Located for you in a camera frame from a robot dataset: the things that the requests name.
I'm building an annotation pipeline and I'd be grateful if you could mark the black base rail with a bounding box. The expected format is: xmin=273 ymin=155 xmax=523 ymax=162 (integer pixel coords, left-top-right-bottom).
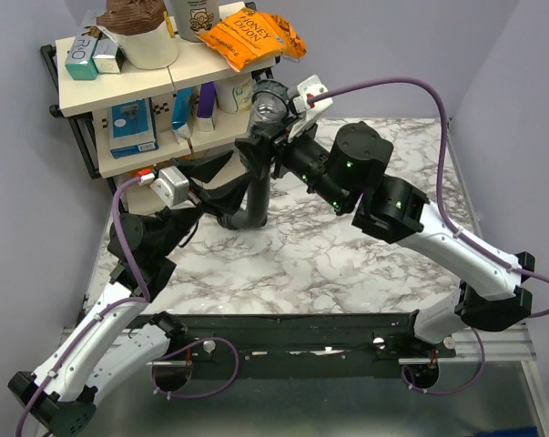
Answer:
xmin=128 ymin=311 xmax=456 ymax=381

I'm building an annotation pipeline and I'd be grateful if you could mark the white skull cup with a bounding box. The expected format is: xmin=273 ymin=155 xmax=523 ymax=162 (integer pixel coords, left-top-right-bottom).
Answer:
xmin=169 ymin=0 xmax=220 ymax=43

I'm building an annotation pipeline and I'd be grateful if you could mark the beige black shelf rack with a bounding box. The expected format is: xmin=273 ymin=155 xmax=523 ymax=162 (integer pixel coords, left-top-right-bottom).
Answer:
xmin=39 ymin=0 xmax=286 ymax=220

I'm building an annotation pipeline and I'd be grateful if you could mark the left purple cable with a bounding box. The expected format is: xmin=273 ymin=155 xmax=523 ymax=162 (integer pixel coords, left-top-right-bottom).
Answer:
xmin=15 ymin=170 xmax=239 ymax=437

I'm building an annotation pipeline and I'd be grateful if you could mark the purple cable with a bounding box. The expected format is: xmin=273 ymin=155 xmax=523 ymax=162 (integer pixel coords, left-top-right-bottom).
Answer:
xmin=15 ymin=170 xmax=239 ymax=437
xmin=305 ymin=76 xmax=549 ymax=396

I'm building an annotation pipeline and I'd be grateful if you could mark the blue white tube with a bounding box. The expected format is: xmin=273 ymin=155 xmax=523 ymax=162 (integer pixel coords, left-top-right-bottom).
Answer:
xmin=171 ymin=87 xmax=193 ymax=141

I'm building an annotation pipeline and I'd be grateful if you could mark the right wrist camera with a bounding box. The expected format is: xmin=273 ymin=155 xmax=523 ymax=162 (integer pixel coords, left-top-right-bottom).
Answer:
xmin=288 ymin=75 xmax=333 ymax=142

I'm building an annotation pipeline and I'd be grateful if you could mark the white yellow cup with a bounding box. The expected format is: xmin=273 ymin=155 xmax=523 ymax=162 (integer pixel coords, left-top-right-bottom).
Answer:
xmin=214 ymin=74 xmax=254 ymax=114

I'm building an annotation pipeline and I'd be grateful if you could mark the purple white tube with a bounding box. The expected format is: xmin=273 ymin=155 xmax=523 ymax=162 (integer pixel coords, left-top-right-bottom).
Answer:
xmin=196 ymin=82 xmax=217 ymax=132

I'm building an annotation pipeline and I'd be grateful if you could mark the orange honey dijon chip bag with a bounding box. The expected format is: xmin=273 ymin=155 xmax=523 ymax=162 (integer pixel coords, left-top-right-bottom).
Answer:
xmin=198 ymin=7 xmax=307 ymax=73

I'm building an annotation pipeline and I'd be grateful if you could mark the grey tee pipe fitting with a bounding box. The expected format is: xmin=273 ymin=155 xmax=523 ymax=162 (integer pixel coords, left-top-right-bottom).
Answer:
xmin=217 ymin=208 xmax=268 ymax=230

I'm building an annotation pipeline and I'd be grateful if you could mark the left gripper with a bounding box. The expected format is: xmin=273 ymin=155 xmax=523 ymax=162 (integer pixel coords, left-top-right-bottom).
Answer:
xmin=156 ymin=148 xmax=250 ymax=256

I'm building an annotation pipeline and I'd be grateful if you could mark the teal white box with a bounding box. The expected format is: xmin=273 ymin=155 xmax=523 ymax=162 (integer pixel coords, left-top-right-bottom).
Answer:
xmin=65 ymin=35 xmax=98 ymax=81

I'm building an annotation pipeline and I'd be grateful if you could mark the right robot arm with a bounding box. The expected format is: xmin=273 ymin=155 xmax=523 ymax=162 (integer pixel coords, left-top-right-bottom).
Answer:
xmin=235 ymin=122 xmax=534 ymax=357

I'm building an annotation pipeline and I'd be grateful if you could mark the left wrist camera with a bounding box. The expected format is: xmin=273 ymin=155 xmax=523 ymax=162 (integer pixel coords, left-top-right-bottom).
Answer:
xmin=150 ymin=166 xmax=189 ymax=209

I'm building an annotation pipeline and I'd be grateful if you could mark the blue razor box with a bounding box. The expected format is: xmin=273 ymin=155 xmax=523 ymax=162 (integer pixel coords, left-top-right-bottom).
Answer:
xmin=107 ymin=98 xmax=158 ymax=159

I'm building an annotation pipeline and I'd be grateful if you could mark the silver white box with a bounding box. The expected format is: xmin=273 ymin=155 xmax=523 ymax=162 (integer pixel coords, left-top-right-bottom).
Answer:
xmin=92 ymin=38 xmax=125 ymax=75

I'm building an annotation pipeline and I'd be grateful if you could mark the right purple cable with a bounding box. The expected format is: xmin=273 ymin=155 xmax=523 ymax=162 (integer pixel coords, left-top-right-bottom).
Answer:
xmin=305 ymin=76 xmax=549 ymax=396

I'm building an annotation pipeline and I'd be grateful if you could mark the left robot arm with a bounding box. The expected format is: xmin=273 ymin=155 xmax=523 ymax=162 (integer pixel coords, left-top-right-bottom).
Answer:
xmin=8 ymin=151 xmax=249 ymax=436

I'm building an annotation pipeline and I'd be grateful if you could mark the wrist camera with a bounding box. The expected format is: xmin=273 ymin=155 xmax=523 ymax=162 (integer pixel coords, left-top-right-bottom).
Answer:
xmin=150 ymin=166 xmax=189 ymax=209
xmin=288 ymin=75 xmax=333 ymax=142

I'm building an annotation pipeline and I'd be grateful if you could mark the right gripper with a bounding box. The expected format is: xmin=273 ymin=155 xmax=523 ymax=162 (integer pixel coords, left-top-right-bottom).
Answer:
xmin=231 ymin=117 xmax=350 ymax=215

